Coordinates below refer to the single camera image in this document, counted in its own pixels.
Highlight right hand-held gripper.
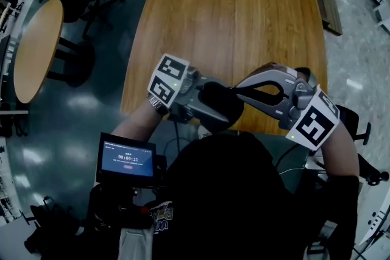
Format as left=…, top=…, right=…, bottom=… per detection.
left=236, top=68, right=341, bottom=152

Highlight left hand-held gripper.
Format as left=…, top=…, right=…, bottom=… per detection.
left=147, top=53, right=235, bottom=133

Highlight black soft pouch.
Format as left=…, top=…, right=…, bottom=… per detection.
left=199, top=82, right=246, bottom=128

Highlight person's left forearm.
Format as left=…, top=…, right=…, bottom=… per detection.
left=111, top=100, right=165, bottom=144

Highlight person's right forearm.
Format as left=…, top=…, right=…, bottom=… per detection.
left=316, top=127, right=360, bottom=179

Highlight person's right hand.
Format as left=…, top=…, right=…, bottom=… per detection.
left=261, top=61, right=318, bottom=91

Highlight silver wristwatch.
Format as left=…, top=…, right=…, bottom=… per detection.
left=147, top=93, right=170, bottom=116

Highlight person's black shirt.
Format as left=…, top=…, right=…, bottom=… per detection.
left=149, top=130, right=360, bottom=260

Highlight black monitor screen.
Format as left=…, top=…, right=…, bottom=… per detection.
left=96, top=132, right=158, bottom=183

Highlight white cabinet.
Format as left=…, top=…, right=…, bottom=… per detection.
left=373, top=0, right=390, bottom=37

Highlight white desk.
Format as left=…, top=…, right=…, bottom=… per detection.
left=358, top=179, right=390, bottom=246

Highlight person's light grey trousers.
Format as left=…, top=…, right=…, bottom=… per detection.
left=118, top=227, right=155, bottom=260

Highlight round wooden table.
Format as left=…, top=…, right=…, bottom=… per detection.
left=13, top=0, right=95, bottom=104

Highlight black backpack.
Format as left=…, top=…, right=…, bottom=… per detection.
left=24, top=196, right=92, bottom=260

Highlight dark desk divider panel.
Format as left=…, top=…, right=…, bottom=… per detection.
left=0, top=35, right=12, bottom=101

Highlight black cable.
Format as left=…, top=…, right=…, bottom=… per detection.
left=275, top=142, right=301, bottom=168
left=164, top=120, right=183, bottom=156

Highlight white cable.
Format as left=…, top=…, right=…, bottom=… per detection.
left=278, top=166, right=305, bottom=176

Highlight black monitor mount rig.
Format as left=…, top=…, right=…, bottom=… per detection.
left=88, top=155, right=168, bottom=231

